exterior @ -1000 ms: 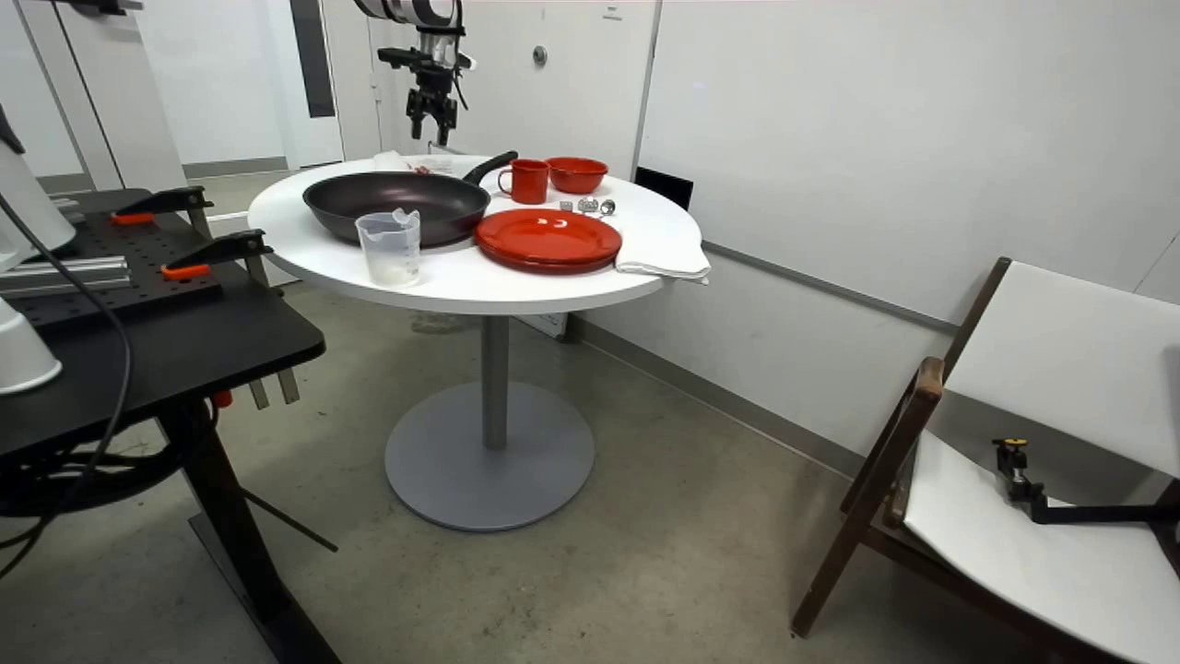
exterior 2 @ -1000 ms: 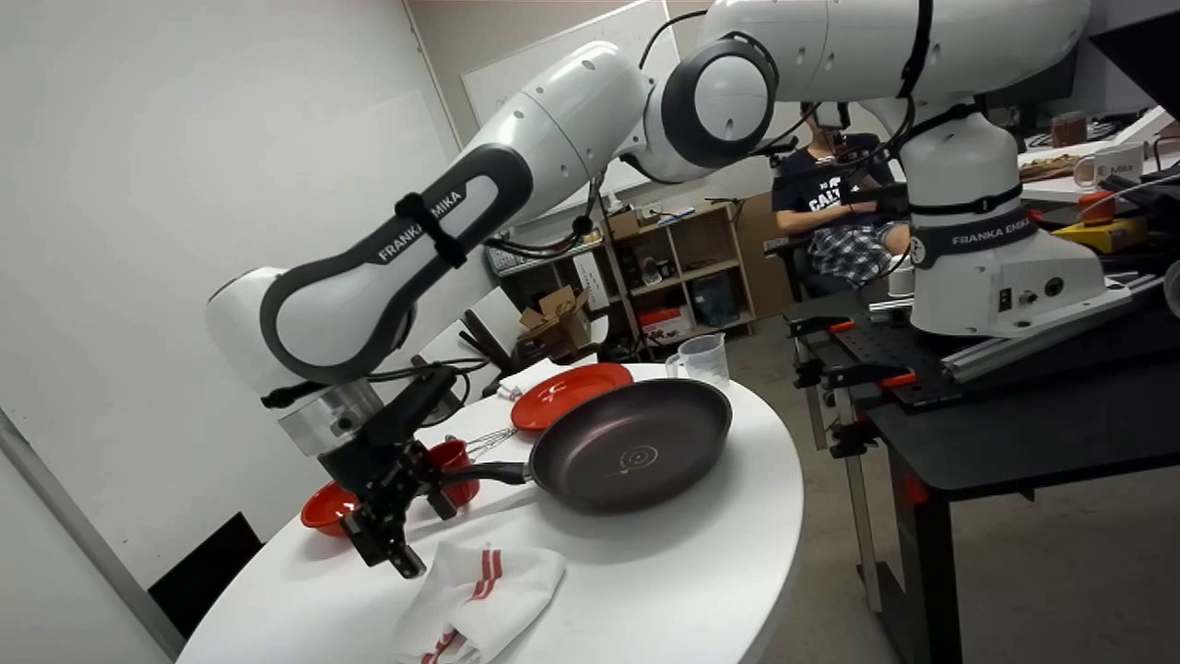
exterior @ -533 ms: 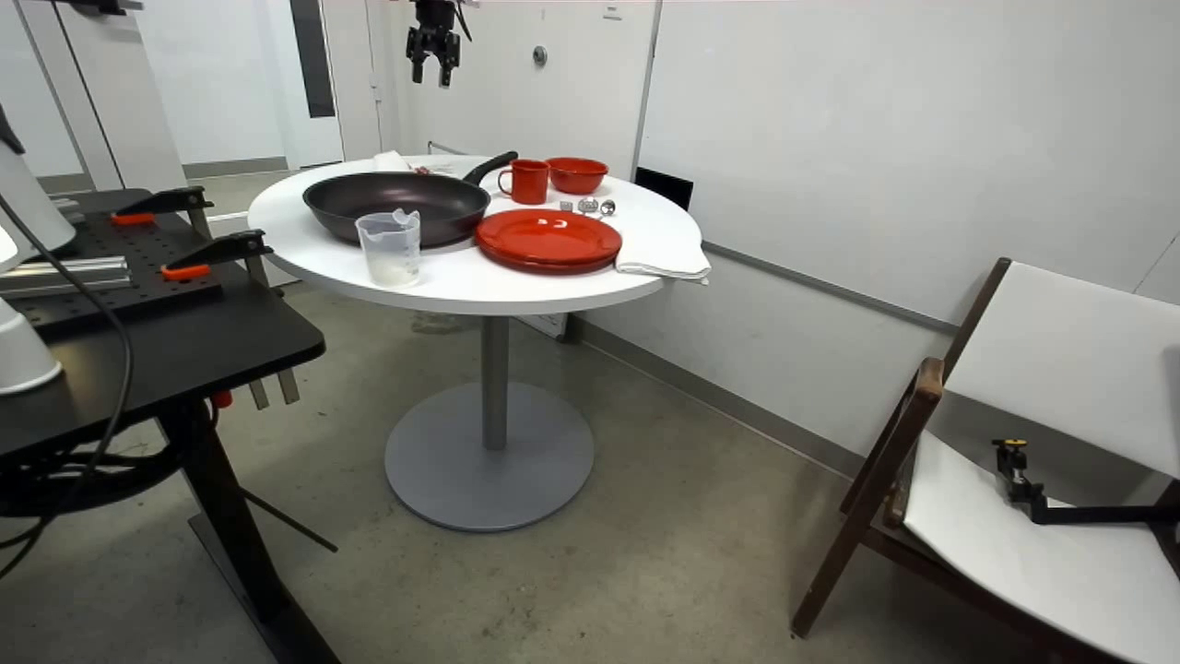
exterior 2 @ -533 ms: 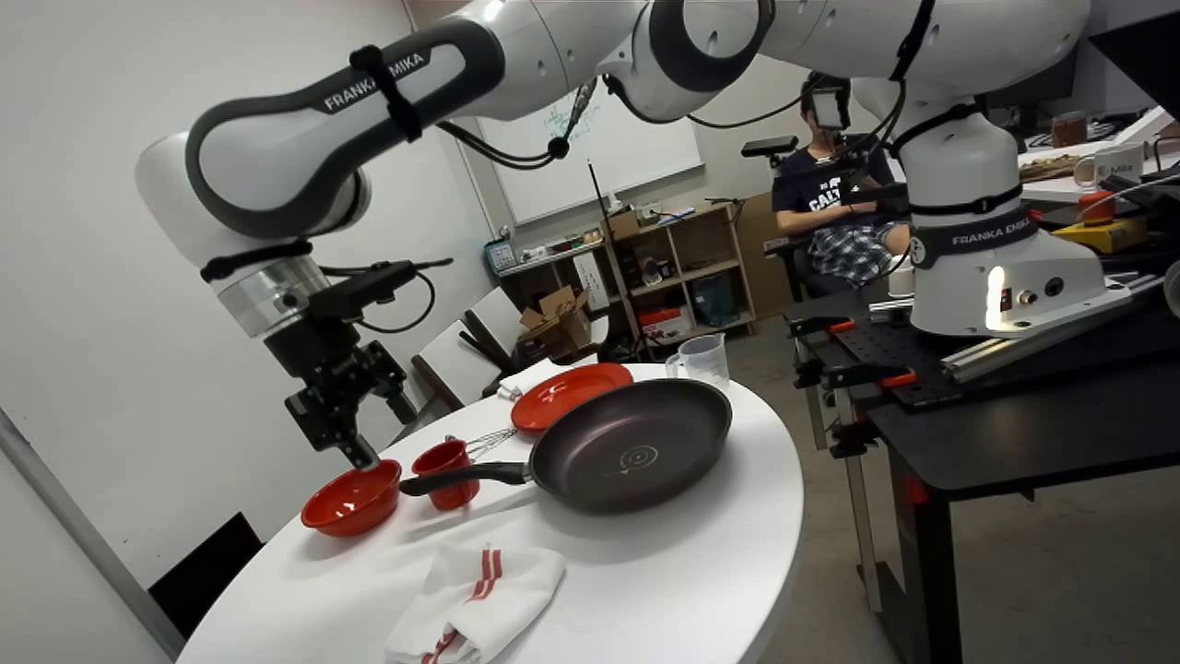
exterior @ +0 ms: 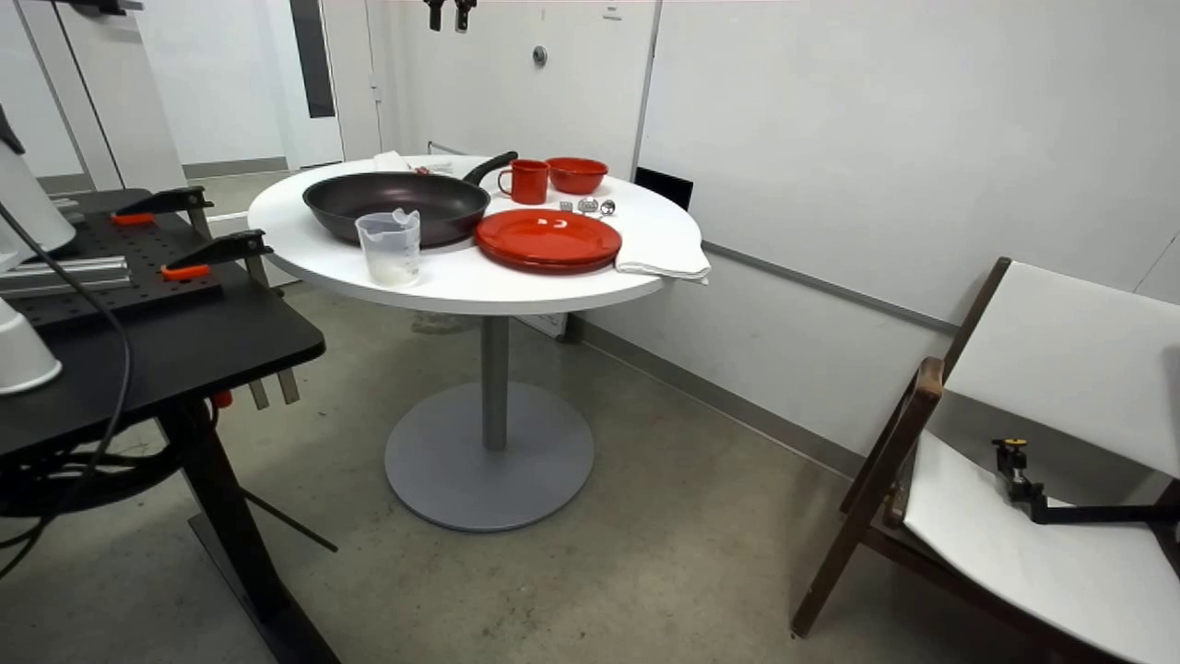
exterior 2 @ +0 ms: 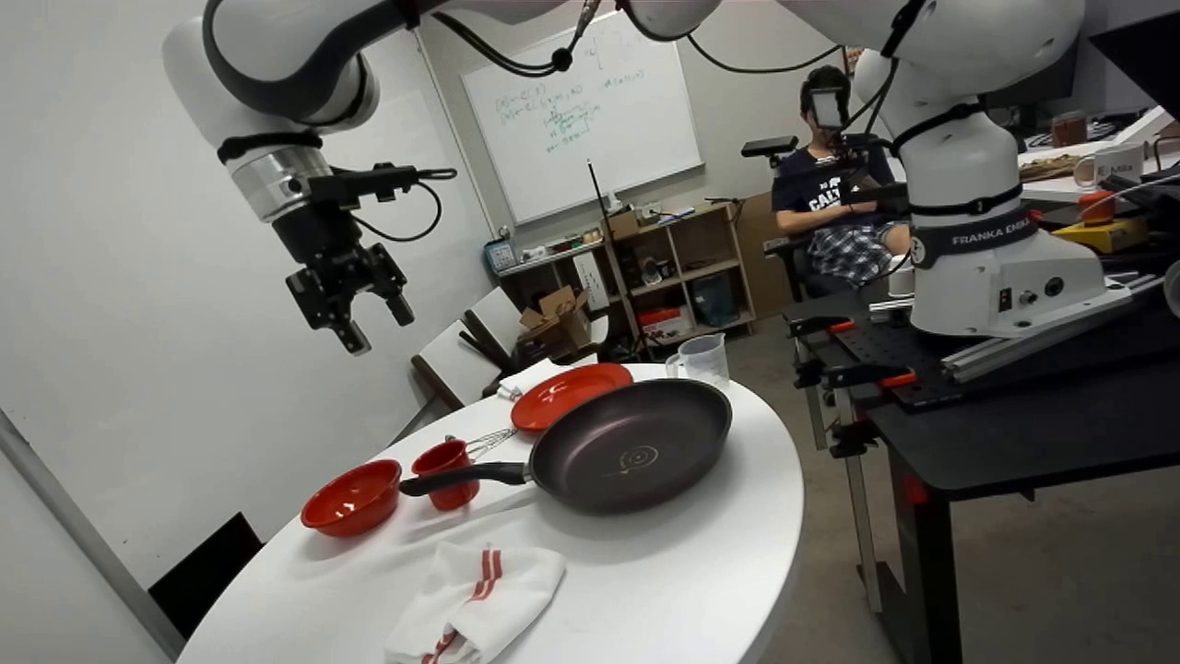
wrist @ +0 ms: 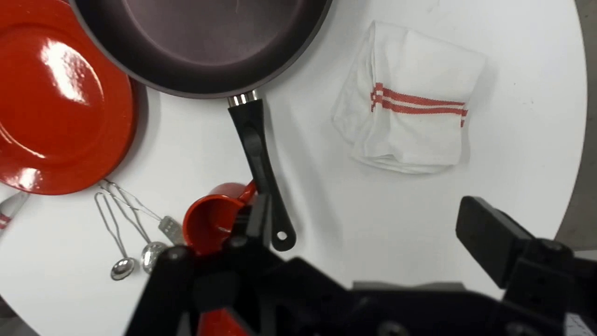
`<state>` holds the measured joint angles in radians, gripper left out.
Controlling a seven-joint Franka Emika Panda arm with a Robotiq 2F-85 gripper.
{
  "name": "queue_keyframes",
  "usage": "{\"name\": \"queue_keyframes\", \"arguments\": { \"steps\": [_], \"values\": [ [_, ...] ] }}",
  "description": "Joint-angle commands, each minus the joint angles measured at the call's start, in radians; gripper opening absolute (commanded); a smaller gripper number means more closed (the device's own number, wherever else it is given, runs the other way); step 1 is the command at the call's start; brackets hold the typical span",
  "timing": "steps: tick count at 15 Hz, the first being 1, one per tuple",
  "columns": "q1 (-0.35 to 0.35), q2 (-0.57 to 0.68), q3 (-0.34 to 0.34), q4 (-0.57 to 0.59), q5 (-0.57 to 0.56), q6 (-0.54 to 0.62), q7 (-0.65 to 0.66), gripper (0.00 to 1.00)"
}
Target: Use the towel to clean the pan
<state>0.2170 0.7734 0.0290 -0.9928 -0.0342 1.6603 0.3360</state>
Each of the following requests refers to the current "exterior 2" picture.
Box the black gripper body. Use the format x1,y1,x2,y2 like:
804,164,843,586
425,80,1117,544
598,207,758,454
273,200,408,324

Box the white towel red stripes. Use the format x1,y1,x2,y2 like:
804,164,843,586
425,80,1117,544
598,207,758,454
378,538,568,664

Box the black frying pan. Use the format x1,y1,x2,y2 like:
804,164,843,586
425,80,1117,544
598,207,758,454
397,378,739,516

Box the white flat panels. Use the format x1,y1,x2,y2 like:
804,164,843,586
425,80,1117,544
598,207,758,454
408,286,530,410

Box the brown cardboard box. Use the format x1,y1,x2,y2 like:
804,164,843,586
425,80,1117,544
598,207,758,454
516,286,598,361

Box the red mug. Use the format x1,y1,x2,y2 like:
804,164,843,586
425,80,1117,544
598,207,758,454
408,436,482,516

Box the red bowl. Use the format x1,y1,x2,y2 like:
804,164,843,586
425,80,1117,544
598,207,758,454
297,457,404,544

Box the red plate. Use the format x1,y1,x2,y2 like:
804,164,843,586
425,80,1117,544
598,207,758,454
507,361,638,438

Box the white whiteboard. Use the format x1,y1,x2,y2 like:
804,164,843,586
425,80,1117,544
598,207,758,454
458,10,708,228

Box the wooden shelf unit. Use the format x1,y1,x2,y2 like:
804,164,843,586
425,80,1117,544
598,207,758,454
600,200,758,355

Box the clear plastic measuring cup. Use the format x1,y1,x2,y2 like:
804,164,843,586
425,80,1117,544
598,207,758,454
666,330,730,387

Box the black office chair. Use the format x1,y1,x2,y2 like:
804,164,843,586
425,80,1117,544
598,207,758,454
739,131,820,307

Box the seated person dark shirt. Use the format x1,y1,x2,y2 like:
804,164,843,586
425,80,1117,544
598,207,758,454
769,64,918,299

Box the black robot desk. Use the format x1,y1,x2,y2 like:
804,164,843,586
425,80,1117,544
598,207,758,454
785,287,1180,664

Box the yellow box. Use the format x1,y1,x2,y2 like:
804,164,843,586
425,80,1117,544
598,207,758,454
1051,214,1153,259

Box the black monitor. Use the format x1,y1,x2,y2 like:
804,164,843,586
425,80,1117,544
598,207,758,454
1089,9,1180,126

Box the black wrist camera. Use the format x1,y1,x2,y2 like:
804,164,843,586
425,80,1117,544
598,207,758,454
307,159,459,207

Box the black wall box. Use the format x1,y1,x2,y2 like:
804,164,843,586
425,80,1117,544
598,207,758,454
144,512,268,641

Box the black clamp orange handle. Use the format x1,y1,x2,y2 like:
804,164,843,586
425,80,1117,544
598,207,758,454
788,351,930,398
785,314,863,347

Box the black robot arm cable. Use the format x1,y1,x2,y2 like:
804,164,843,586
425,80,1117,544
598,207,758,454
426,0,843,87

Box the silver aluminium rail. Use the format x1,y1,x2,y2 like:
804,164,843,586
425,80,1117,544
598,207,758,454
935,271,1167,385

